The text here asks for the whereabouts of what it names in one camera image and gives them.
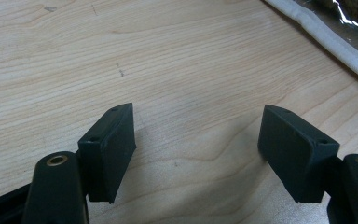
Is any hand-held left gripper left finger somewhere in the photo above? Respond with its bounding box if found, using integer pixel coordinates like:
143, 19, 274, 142
77, 103, 137, 204

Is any clear bag with white trim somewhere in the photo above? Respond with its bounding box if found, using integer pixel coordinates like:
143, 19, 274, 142
262, 0, 358, 91

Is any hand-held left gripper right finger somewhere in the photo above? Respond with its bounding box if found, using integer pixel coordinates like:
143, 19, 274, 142
257, 104, 340, 203

